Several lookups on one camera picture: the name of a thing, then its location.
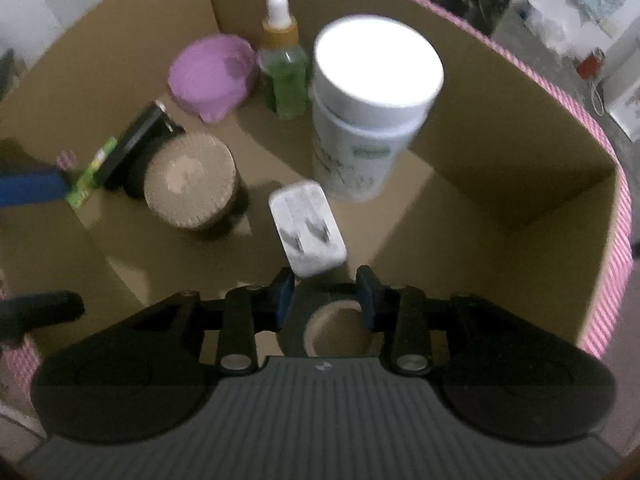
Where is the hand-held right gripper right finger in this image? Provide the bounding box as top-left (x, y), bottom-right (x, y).
top-left (354, 265), bottom-right (523, 377)

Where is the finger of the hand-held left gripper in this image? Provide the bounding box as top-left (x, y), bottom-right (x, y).
top-left (0, 140), bottom-right (68, 211)
top-left (0, 289), bottom-right (85, 348)

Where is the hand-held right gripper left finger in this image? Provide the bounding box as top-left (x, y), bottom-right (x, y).
top-left (130, 266), bottom-right (297, 377)

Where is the black tape roll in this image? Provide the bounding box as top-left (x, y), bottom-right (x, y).
top-left (282, 285), bottom-right (382, 359)

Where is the green printed tube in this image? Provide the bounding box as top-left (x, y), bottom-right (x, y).
top-left (67, 136), bottom-right (118, 208)

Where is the white charger plug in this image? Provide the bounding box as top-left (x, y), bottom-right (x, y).
top-left (268, 180), bottom-right (348, 278)

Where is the black key fob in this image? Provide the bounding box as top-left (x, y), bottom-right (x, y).
top-left (122, 152), bottom-right (151, 198)

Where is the black cylindrical flashlight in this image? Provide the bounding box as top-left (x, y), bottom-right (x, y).
top-left (102, 101), bottom-right (168, 191)

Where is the gold lid cream jar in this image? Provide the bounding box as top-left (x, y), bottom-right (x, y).
top-left (142, 132), bottom-right (241, 231)

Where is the brown cardboard box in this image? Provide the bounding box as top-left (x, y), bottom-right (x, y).
top-left (0, 0), bottom-right (623, 361)

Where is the purple collapsible cup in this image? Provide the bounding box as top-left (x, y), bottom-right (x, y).
top-left (168, 34), bottom-right (258, 123)

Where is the white supplement bottle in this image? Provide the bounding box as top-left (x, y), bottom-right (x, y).
top-left (311, 15), bottom-right (445, 203)

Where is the green dropper bottle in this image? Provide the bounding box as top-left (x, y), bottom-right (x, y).
top-left (257, 0), bottom-right (311, 118)

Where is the pink checkered tablecloth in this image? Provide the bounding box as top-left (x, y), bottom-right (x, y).
top-left (0, 0), bottom-right (635, 391)

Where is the small red object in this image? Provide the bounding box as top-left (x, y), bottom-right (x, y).
top-left (577, 49), bottom-right (607, 81)

